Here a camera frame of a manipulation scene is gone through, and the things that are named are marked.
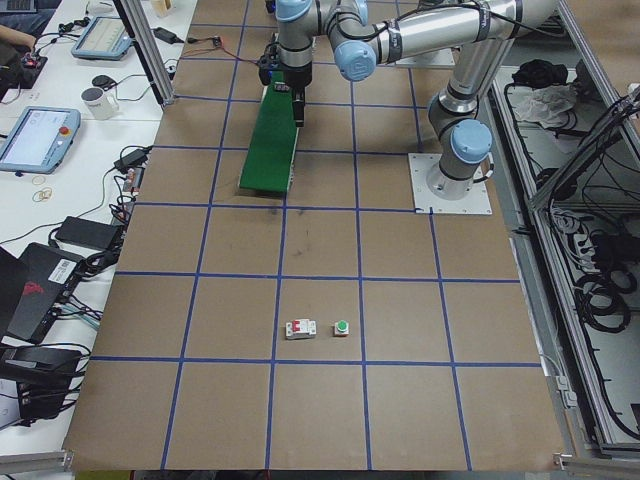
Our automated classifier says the teach pendant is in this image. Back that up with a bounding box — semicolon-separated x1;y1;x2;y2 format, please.
71;16;132;61
1;106;81;174

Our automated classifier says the red black wire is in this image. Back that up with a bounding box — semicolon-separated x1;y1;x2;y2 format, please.
187;36;271;69

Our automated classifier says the teach pendant far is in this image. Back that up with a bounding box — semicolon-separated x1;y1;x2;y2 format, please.
71;16;132;61

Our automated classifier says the black computer mouse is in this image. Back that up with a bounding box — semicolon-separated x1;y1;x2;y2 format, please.
92;75;117;91

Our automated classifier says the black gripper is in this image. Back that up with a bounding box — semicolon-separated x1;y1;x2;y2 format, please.
257;43;312;128

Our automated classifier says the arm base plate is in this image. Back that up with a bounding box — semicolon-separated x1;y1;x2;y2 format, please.
395;48;455;70
408;153;492;215

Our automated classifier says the black power adapter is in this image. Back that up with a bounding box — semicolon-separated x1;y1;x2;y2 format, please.
152;27;183;44

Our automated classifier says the white red circuit breaker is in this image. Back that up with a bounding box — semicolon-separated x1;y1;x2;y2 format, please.
285;319;317;340

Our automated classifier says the green conveyor belt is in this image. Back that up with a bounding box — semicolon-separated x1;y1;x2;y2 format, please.
235;33;317;196

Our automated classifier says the white mug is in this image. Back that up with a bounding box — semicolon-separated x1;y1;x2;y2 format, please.
81;87;119;120

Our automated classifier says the green push button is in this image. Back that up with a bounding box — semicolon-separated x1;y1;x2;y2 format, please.
333;320;350;337

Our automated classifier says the black laptop computer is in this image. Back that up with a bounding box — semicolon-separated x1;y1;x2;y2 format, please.
1;242;83;344

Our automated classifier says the teach pendant near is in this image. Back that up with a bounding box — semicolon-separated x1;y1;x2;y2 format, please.
1;106;81;174

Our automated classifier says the black power brick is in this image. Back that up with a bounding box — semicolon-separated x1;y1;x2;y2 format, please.
55;216;123;251

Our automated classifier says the aluminium frame post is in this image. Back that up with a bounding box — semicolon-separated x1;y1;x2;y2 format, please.
113;0;175;108

